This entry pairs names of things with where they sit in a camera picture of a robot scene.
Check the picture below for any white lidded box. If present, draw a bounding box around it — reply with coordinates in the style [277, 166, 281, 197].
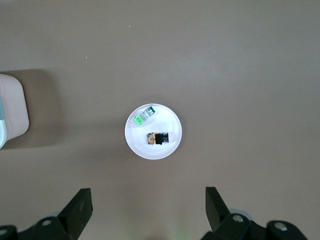
[0, 73, 30, 150]

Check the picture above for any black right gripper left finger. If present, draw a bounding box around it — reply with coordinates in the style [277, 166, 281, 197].
[17, 187, 94, 240]

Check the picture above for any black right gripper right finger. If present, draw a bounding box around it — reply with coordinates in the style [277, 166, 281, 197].
[203, 186, 270, 240]

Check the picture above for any pink round plate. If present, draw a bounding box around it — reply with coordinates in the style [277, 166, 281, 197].
[124, 102, 183, 160]

